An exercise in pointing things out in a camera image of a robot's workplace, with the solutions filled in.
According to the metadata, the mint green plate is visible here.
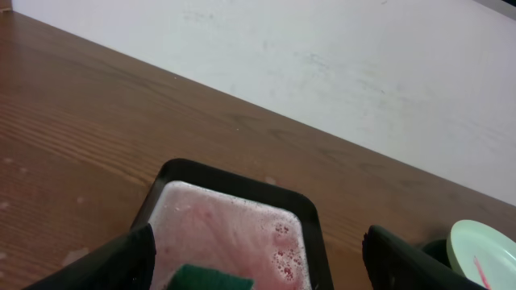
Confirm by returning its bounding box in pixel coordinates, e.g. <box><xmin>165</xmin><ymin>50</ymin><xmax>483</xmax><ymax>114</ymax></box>
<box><xmin>447</xmin><ymin>220</ymin><xmax>515</xmax><ymax>290</ymax></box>

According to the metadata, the black rectangular soapy water tray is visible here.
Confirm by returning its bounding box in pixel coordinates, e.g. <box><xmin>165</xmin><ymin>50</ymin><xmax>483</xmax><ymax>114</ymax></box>
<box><xmin>132</xmin><ymin>159</ymin><xmax>334</xmax><ymax>290</ymax></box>

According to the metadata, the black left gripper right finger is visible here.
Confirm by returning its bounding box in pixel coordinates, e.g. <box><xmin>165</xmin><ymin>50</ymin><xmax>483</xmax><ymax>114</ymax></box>
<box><xmin>362</xmin><ymin>226</ymin><xmax>485</xmax><ymax>290</ymax></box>

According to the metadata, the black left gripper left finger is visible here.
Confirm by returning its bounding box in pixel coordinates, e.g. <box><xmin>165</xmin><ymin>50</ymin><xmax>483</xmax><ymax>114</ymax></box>
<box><xmin>26</xmin><ymin>225</ymin><xmax>156</xmax><ymax>290</ymax></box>

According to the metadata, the green and yellow sponge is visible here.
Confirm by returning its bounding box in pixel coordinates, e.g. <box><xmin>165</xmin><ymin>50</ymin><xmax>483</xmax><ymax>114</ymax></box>
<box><xmin>166</xmin><ymin>264</ymin><xmax>254</xmax><ymax>290</ymax></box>

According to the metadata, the round black serving tray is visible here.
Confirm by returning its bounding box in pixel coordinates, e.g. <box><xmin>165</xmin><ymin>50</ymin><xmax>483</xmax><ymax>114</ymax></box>
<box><xmin>422</xmin><ymin>239</ymin><xmax>451</xmax><ymax>268</ymax></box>

